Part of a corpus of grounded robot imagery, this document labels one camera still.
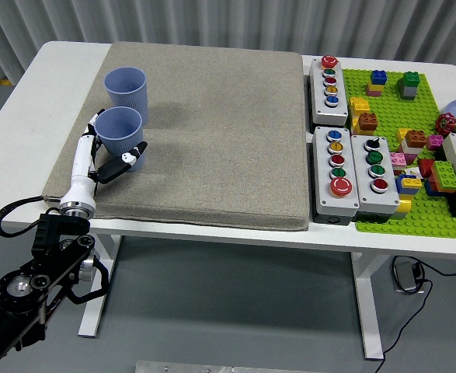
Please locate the grey power adapter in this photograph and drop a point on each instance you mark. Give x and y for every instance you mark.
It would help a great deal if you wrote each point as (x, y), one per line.
(405, 276)

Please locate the grey-brown mat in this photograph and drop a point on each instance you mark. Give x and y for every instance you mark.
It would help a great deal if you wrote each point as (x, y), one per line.
(212, 136)

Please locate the yellow round toy brick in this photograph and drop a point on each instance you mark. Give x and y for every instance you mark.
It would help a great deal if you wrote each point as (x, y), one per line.
(403, 204)

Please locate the dark green toy brick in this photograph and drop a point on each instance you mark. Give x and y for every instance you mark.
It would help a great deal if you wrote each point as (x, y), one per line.
(411, 79)

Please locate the blue toy brick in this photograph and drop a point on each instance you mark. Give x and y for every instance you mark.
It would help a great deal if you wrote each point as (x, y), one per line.
(379, 77)
(399, 188)

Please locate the lime green toy brick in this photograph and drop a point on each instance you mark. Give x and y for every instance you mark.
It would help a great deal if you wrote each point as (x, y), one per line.
(446, 175)

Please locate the grey four-button control box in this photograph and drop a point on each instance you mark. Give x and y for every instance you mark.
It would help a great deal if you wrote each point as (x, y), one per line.
(371, 202)

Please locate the red toy brick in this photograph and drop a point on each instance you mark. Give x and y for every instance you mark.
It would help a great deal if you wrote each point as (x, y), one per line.
(425, 168)

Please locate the magenta toy brick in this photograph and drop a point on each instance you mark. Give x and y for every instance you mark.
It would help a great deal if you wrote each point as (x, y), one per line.
(434, 142)

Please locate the pink toy brick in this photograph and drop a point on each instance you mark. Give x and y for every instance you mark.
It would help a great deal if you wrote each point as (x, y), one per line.
(397, 158)
(373, 93)

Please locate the green brick baseplate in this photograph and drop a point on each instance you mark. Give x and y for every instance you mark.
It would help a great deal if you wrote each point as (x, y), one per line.
(390, 114)

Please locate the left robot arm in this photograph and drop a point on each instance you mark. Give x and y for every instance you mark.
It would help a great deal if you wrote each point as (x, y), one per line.
(37, 279)

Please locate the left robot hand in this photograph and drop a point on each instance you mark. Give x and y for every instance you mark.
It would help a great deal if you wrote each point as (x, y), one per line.
(81, 167)

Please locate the white table leg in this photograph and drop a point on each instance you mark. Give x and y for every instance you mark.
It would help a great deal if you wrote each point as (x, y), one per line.
(95, 318)
(369, 311)

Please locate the grey pleated curtain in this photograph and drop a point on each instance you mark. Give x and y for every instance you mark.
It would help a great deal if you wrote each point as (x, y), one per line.
(212, 19)

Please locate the blue ribbed cup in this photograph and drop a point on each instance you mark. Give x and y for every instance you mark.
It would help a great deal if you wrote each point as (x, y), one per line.
(128, 95)
(119, 136)

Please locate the brown toy brick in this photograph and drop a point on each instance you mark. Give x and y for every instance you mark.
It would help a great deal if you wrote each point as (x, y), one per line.
(367, 121)
(415, 138)

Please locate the white toy brick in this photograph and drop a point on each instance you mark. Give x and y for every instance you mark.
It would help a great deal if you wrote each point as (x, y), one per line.
(411, 150)

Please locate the grey five-button control box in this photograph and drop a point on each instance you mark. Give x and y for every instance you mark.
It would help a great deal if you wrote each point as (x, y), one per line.
(330, 111)
(324, 202)

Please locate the red round toy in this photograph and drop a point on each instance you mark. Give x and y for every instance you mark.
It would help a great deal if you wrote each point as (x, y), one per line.
(445, 124)

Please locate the grey toy brick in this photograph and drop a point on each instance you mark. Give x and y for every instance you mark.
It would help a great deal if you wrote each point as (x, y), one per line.
(408, 92)

